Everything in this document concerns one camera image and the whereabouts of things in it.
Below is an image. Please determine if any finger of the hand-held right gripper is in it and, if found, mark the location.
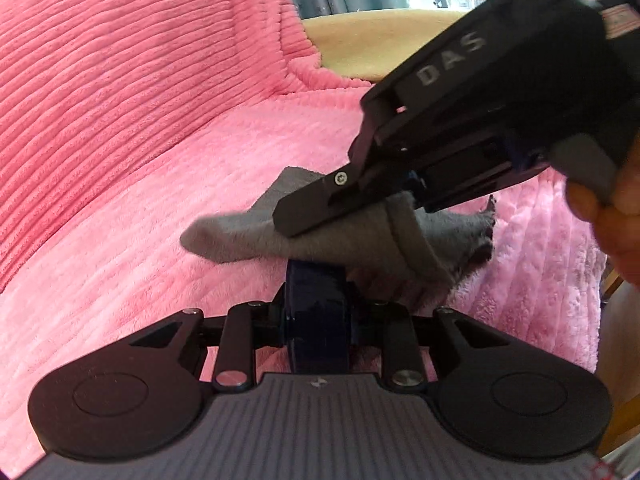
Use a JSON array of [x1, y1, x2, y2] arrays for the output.
[[408, 148, 549, 214], [273, 169, 407, 239]]

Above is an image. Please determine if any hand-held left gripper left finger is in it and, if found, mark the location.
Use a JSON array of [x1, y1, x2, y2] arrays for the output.
[[130, 284, 290, 392]]

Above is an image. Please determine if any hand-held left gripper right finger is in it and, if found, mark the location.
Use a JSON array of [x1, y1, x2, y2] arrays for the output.
[[350, 285, 509, 392]]

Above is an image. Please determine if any grey cloth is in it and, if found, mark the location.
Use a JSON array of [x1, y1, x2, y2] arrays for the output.
[[180, 166, 499, 312]]

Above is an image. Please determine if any person's right hand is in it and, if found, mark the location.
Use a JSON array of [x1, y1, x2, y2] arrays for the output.
[[566, 130, 640, 287]]

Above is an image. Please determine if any yellow sofa cushion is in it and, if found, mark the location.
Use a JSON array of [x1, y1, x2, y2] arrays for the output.
[[300, 8, 467, 84]]

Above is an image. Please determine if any pink ribbed blanket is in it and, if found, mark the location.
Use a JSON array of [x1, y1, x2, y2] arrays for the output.
[[0, 0, 609, 476]]

